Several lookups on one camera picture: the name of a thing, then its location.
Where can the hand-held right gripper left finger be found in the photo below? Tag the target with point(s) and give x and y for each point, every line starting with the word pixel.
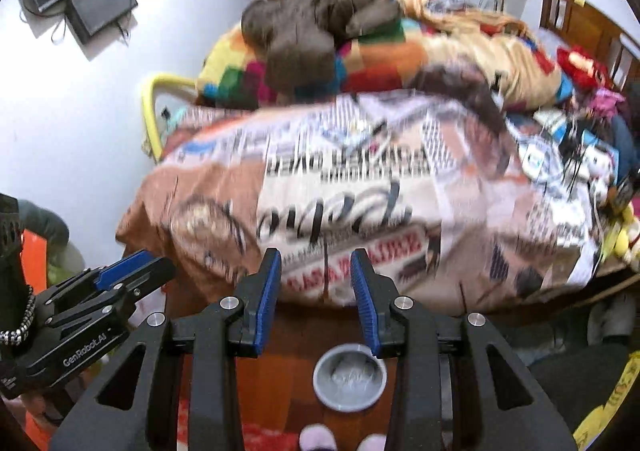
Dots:
pixel 267 301

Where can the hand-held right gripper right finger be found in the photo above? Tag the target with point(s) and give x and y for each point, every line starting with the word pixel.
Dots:
pixel 365 301

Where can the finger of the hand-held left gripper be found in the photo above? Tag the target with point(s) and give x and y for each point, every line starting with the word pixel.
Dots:
pixel 125 271
pixel 95 318

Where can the metal bowl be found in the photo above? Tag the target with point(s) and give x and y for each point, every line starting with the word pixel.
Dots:
pixel 325 381

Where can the orange red box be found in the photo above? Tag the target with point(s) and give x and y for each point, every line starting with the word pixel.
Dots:
pixel 35 256

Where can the grey cloth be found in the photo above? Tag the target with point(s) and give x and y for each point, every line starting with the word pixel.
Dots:
pixel 50 226

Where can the newspaper printed blanket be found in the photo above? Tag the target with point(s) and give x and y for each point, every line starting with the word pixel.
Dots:
pixel 350 171

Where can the pink slipper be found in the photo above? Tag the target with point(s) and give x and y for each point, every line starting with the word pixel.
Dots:
pixel 372 443
pixel 317 438

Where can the yellow hoop tube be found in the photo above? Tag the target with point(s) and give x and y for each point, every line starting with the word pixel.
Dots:
pixel 148 121

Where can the teal plush toy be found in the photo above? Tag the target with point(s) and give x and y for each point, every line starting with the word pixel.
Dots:
pixel 175 118

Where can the white blue printed packet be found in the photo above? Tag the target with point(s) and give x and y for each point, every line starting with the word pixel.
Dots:
pixel 534 161

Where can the colourful patchwork quilt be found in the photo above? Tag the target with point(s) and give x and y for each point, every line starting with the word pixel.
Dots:
pixel 380 61

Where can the yellow plush toy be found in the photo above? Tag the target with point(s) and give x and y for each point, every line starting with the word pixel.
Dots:
pixel 620 241

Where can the brown jacket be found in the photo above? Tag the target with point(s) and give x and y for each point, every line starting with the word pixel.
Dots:
pixel 300 41

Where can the small black monitor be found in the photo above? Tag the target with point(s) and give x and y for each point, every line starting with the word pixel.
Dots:
pixel 100 6

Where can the yellow cartoon cloth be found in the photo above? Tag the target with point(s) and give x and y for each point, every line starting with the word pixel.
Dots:
pixel 615 406

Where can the beige blanket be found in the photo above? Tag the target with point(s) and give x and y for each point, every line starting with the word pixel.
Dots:
pixel 500 56

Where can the pink cloth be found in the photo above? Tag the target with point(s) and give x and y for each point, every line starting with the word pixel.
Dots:
pixel 607 101

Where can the red plush toy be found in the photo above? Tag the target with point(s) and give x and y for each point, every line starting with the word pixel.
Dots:
pixel 580 63

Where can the wooden bed headboard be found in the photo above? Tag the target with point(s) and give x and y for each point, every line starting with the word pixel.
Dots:
pixel 580 26

